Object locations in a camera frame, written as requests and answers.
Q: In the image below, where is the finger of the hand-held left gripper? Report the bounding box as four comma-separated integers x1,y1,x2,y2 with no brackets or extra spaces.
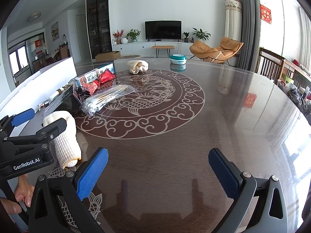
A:
2,118,67,151
0,108,36,136

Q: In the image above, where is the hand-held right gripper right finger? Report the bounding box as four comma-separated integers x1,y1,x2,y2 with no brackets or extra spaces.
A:
208,148,288,233

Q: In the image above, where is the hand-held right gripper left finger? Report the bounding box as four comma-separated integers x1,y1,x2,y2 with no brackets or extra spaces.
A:
29,147,109,233

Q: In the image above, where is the cream knitted cloth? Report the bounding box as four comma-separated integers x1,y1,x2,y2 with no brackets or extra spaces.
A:
127,60,149,74
43,111,82,169

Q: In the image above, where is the black cardboard box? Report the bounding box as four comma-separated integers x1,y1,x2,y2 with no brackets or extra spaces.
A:
42,85,82,117

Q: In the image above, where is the white container box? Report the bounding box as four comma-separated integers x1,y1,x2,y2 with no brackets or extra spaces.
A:
0,56,78,137

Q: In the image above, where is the bag of cotton swabs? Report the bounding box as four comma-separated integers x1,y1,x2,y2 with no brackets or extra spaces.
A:
81,84,135,117

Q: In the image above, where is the person's left hand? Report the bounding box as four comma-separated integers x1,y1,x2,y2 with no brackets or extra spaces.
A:
0,174,35,214

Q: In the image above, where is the orange red packet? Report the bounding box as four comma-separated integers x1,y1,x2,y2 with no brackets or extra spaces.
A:
83,80,101,95

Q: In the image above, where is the white printed box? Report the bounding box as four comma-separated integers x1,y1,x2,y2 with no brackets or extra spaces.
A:
74,68,105,86

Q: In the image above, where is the red snack packet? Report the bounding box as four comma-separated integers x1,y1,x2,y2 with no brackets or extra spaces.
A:
98,69,116,84

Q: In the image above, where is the dining table with chairs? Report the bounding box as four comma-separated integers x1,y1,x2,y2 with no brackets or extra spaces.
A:
31,42,71,72

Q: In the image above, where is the ceiling lamp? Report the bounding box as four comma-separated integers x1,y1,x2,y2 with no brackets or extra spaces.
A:
27,12,42,22

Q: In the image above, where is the dark glass display cabinet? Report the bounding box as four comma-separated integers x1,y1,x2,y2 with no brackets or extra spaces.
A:
86,0,113,59

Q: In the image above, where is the red flower arrangement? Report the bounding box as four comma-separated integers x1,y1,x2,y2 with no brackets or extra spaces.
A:
113,29,125,44

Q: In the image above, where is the white television cabinet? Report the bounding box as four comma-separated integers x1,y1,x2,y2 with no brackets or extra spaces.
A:
112,41,195,57

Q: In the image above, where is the wooden chair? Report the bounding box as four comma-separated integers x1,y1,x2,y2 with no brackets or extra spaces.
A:
255,47,286,82

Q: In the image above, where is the cluttered wooden sideboard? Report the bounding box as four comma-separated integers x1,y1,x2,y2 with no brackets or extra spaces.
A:
277,58,311,117

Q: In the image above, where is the green potted plant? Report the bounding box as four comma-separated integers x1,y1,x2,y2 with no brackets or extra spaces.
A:
126,29,141,42

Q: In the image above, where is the orange lounge chair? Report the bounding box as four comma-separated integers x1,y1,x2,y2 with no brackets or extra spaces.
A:
189,37,244,65

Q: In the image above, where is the teal round box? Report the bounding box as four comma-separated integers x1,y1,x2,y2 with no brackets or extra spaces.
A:
169,54,188,65

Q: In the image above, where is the wooden bench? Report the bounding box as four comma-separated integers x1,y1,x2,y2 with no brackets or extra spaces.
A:
151,45,175,58

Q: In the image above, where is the large leafy potted plant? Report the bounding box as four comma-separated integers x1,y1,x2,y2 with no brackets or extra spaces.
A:
191,27,211,42

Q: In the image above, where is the grey curtain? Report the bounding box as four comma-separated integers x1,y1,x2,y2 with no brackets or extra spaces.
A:
234,0,261,72

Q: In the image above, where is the flat screen television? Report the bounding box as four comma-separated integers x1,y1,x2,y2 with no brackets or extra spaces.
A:
145,21,182,41

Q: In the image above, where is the covered standing air conditioner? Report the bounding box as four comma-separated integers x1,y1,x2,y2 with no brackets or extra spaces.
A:
224,0,243,44

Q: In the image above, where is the wall painting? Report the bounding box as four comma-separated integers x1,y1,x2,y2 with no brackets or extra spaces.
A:
51,21,59,42

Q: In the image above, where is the red wall hanging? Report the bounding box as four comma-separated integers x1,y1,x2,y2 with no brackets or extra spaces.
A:
259,4,272,25

